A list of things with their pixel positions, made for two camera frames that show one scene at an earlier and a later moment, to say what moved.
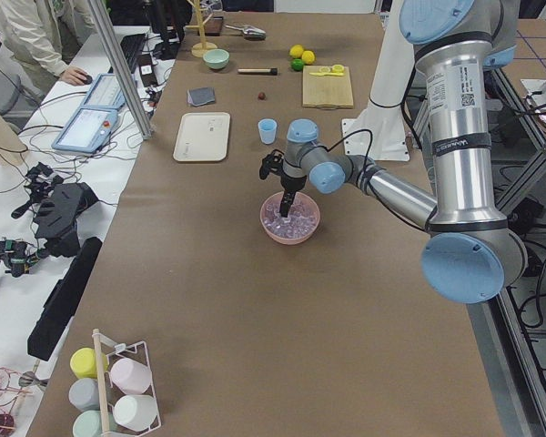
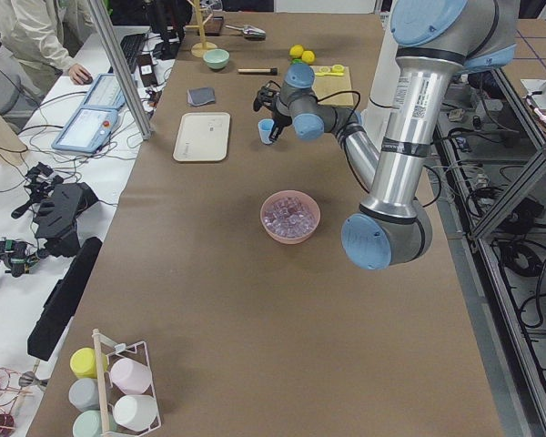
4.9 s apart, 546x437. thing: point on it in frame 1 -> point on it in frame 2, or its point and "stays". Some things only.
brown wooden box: [213, 26] stays
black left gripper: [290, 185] -> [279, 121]
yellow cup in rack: [83, 362] stays
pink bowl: [301, 224] stays
